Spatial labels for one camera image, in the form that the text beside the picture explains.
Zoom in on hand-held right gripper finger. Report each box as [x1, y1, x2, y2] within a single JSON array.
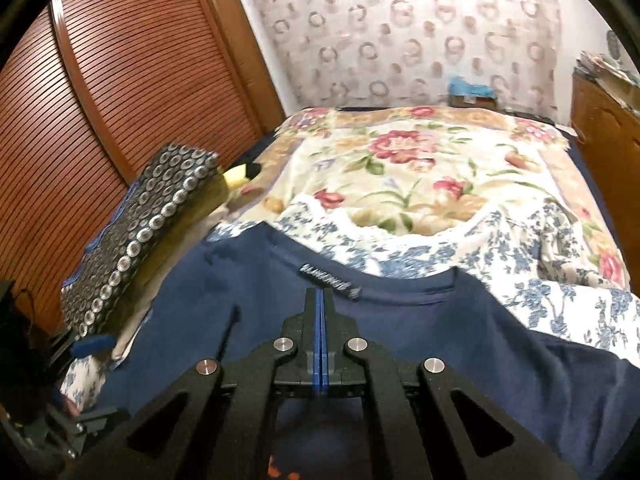
[[65, 288, 321, 480], [321, 290, 576, 480]]

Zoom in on folded patterned blanket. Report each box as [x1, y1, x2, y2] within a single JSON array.
[[60, 142, 223, 361]]

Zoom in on blue folded cloth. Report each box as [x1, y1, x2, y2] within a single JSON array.
[[446, 75, 497, 109]]

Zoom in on navy blue t-shirt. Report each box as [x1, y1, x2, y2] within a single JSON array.
[[105, 220, 640, 480]]

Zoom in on red floral cream quilt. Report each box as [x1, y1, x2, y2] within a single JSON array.
[[250, 105, 632, 291]]

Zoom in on blue floral white bedsheet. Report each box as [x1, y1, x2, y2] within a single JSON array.
[[60, 196, 640, 411]]

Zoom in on wooden dresser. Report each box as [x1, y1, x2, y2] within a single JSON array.
[[570, 67, 640, 241]]

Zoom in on wooden louvred wardrobe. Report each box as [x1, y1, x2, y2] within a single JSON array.
[[0, 0, 287, 341]]

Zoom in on assorted toiletries and trinkets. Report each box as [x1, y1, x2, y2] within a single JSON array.
[[575, 50, 640, 88]]

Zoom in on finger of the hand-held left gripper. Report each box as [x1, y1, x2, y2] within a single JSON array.
[[70, 336, 117, 361], [47, 397, 132, 457]]

